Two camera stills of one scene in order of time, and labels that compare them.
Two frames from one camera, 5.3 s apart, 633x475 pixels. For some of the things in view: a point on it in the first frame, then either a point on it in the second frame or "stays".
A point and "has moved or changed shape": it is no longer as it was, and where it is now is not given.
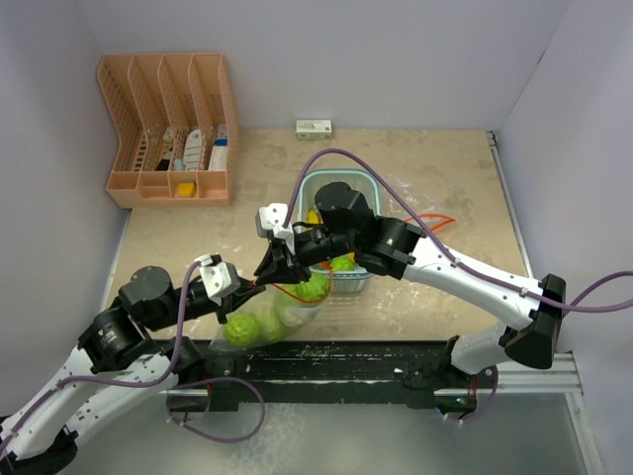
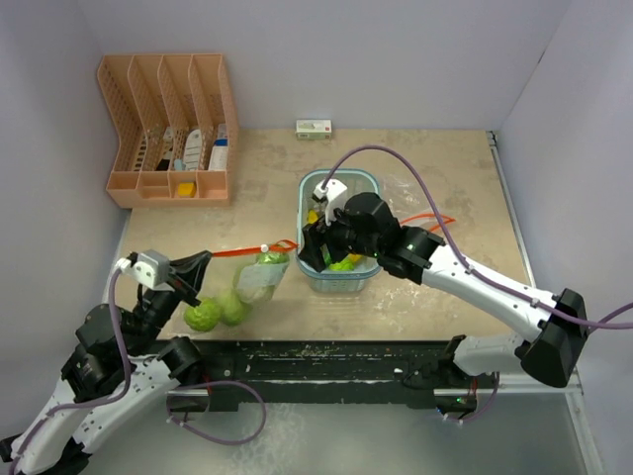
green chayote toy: [342, 263] stays
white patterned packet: [193, 150] stays
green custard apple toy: [316, 288] has moved or changed shape
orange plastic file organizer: [176, 127] stays
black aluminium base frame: [311, 375] stays
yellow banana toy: [313, 217] stays
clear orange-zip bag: [416, 198] stays
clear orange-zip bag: [267, 316] has moved or changed shape
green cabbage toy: [267, 330] -> [233, 311]
